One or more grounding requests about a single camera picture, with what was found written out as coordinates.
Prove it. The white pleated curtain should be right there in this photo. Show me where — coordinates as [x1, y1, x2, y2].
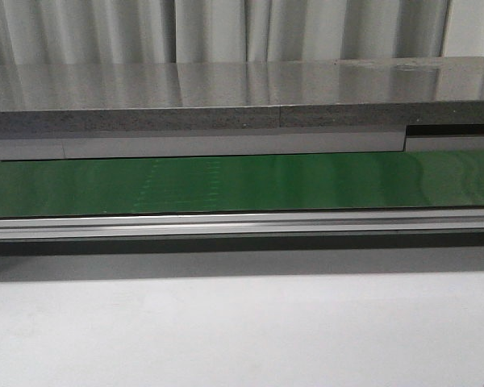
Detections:
[0, 1, 484, 65]

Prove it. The grey stone counter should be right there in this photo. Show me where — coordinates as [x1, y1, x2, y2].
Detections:
[0, 57, 484, 160]

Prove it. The green conveyor belt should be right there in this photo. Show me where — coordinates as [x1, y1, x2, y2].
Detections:
[0, 150, 484, 218]

